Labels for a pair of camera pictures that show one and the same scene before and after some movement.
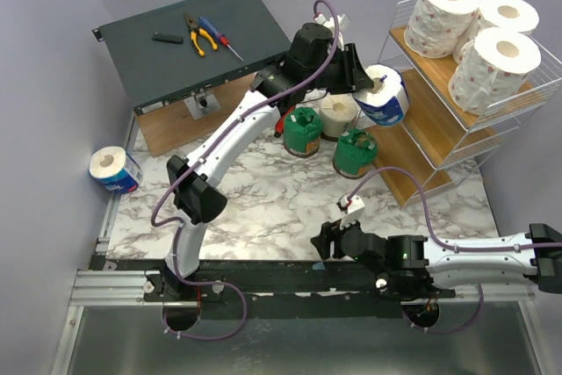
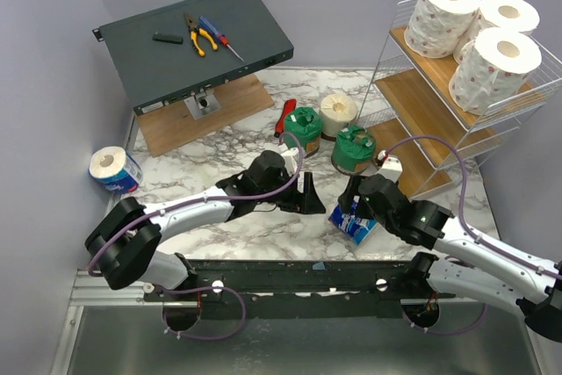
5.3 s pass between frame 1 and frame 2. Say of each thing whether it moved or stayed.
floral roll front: stayed
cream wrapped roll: stayed
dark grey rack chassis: stayed
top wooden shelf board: stayed
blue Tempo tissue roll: moved
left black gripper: moved
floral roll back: stayed
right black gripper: moved
